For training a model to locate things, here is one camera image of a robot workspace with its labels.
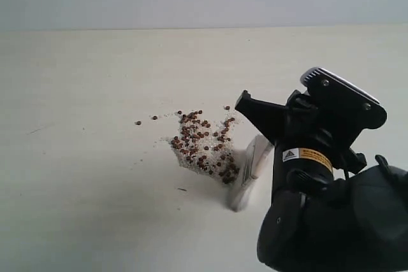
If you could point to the wooden handle paint brush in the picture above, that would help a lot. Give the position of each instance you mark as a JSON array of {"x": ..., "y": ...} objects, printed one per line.
[{"x": 253, "y": 163}]

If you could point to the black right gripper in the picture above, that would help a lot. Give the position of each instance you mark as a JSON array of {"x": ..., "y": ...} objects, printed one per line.
[{"x": 306, "y": 131}]

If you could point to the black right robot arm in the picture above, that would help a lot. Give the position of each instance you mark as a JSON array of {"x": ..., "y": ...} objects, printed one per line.
[{"x": 329, "y": 211}]

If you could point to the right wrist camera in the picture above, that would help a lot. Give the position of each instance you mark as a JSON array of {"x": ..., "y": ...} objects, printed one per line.
[{"x": 322, "y": 84}]

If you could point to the brown beans and white grains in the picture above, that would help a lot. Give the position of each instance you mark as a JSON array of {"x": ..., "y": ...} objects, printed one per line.
[{"x": 174, "y": 141}]

